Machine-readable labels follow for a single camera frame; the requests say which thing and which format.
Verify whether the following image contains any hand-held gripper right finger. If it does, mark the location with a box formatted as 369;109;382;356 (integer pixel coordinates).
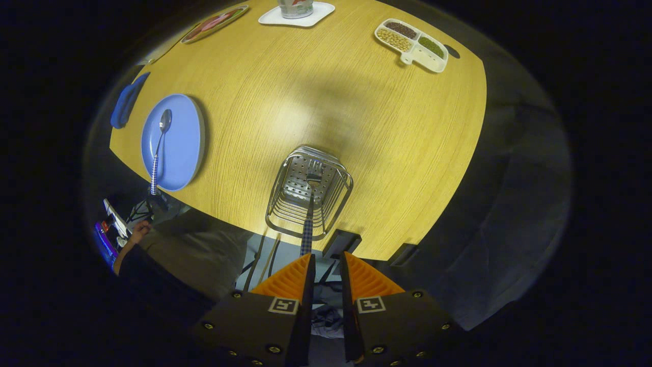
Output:
340;251;464;367

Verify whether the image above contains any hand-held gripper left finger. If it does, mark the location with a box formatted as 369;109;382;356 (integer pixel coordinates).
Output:
191;253;316;367

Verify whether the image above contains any fork with checked handle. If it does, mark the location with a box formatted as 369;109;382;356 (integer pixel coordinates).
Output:
300;173;322;256

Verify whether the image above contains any spoon with checked handle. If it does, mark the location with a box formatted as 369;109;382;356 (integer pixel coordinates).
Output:
150;109;173;196

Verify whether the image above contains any blue plate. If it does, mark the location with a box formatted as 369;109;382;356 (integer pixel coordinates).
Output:
141;93;206;192

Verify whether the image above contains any laptop screen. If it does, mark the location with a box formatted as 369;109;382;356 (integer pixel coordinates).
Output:
94;222;119;268

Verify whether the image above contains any blue folded towel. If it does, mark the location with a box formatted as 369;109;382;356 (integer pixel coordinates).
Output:
110;72;151;129

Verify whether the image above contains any white divided dish of beans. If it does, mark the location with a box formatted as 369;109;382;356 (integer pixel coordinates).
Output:
374;18;449;73

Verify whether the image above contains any white coaster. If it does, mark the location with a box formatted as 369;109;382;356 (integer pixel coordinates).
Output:
258;2;336;28

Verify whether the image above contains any grey plate of food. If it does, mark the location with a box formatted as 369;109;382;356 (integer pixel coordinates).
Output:
181;5;250;44

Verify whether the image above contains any white plastic bottle green cap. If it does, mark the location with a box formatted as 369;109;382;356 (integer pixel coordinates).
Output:
278;0;314;19

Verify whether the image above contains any pink ham slice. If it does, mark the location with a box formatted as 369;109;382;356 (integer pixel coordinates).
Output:
204;11;240;30

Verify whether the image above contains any black table bracket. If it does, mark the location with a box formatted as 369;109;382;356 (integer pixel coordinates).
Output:
322;229;362;258
390;244;418;267

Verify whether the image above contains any metal wire cutlery basket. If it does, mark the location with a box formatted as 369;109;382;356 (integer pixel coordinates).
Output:
265;146;354;241

